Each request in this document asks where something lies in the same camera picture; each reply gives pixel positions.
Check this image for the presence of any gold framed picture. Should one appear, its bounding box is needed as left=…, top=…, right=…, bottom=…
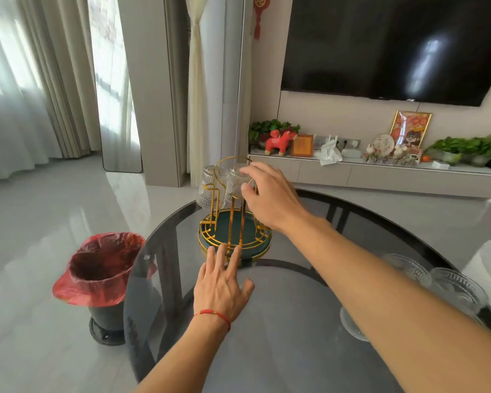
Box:
left=389, top=110, right=433, bottom=150

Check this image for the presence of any dark grey trash bin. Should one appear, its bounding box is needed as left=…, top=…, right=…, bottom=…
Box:
left=88, top=294, right=128, bottom=347

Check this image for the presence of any person's right hand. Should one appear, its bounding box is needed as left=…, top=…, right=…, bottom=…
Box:
left=240, top=161, right=312, bottom=236

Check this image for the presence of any gold cup rack green tray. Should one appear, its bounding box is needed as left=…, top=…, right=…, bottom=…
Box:
left=198, top=156, right=273, bottom=263

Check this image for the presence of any tied cream curtain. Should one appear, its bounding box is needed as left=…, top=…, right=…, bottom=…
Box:
left=184, top=0, right=212, bottom=188

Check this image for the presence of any person's left hand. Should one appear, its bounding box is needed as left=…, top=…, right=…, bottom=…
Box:
left=193, top=243, right=255, bottom=324

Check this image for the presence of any sheer white curtain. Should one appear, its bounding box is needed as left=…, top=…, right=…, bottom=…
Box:
left=0, top=0, right=63, bottom=189

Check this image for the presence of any person's left forearm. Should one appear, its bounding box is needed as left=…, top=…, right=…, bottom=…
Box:
left=136, top=313, right=232, bottom=393

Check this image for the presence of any black flat screen television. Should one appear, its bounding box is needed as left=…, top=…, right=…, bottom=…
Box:
left=281, top=0, right=491, bottom=107

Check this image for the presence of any row of small figurines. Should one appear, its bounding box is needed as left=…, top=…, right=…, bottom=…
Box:
left=363, top=144, right=423, bottom=167

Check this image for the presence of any small orange wooden frame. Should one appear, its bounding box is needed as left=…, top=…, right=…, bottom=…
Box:
left=290, top=133, right=314, bottom=158

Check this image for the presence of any white wall socket strip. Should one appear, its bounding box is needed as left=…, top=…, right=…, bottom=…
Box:
left=313, top=134, right=361, bottom=151

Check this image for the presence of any red horse toy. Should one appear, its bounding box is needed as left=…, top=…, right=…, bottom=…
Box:
left=264, top=129, right=298, bottom=157

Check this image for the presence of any person's right forearm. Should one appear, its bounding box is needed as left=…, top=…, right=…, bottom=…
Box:
left=286, top=216, right=491, bottom=393

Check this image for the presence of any beige pleated curtain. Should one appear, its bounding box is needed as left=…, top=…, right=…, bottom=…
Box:
left=16, top=0, right=103, bottom=160

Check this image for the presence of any red hanging knot ornament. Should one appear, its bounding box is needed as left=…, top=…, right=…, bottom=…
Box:
left=252, top=0, right=271, bottom=40

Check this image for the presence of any wide green potted plant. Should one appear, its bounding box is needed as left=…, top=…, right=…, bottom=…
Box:
left=425, top=134, right=491, bottom=167

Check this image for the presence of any red plastic bin bag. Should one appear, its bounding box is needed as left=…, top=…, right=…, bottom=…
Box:
left=52, top=232, right=158, bottom=308

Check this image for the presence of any grey television cabinet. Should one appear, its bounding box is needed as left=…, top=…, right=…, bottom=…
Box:
left=247, top=149, right=491, bottom=200

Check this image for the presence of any ribbed clear glass cup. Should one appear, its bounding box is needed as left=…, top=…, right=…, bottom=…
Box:
left=339, top=306, right=371, bottom=343
left=382, top=253, right=433, bottom=288
left=429, top=267, right=490, bottom=320
left=196, top=165, right=227, bottom=210
left=225, top=164, right=257, bottom=202

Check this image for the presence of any crumpled white tissue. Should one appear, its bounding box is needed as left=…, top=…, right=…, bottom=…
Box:
left=314, top=139, right=343, bottom=166

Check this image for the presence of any red string bracelet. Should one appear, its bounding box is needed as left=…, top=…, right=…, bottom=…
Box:
left=193, top=309, right=232, bottom=333

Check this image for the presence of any round white plaque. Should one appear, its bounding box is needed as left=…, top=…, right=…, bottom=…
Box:
left=371, top=133, right=395, bottom=156

